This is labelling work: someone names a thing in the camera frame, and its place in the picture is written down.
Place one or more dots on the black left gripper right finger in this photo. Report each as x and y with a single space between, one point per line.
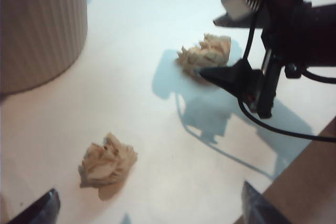
257 208

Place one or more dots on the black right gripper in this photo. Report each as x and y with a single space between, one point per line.
302 37

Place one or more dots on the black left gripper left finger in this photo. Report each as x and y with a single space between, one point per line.
44 208

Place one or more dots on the tan paper ball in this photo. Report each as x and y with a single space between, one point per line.
207 53
107 163

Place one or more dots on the white ribbed trash can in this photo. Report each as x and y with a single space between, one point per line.
39 24

